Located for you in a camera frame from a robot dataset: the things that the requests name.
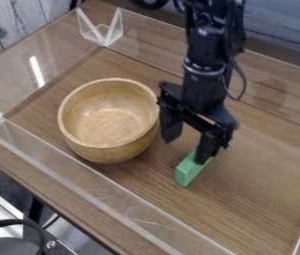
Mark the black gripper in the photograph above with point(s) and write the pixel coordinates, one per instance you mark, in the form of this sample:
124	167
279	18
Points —
195	103

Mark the green rectangular block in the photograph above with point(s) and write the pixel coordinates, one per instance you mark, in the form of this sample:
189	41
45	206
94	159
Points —
188	170

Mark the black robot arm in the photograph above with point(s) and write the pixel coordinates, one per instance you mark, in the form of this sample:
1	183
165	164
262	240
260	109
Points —
215	34

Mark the brown wooden bowl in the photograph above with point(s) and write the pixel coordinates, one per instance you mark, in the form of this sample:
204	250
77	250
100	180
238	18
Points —
108	119

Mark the clear acrylic tray wall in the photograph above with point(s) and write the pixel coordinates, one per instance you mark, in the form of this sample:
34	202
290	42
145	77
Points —
114	215

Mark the clear acrylic corner bracket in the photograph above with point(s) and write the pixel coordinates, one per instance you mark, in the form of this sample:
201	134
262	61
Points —
101	34

